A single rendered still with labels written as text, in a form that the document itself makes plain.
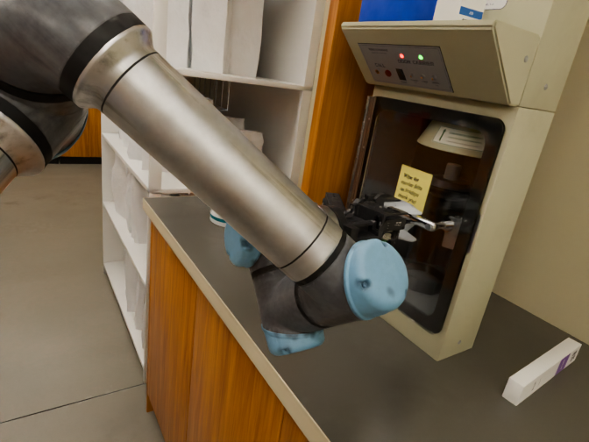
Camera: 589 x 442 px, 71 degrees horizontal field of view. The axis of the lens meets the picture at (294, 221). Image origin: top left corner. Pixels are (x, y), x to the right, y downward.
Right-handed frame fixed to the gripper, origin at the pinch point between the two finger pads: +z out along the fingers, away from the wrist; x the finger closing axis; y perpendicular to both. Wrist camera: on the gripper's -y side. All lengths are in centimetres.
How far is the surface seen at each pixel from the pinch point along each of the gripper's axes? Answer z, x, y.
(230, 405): -22, -51, -21
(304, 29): 48, 44, -115
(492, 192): 5.6, 7.3, 11.1
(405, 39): -4.5, 29.1, -4.1
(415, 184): 4.3, 4.9, -3.4
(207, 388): -22, -57, -34
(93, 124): 14, -48, -493
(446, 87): 1.6, 22.6, 1.1
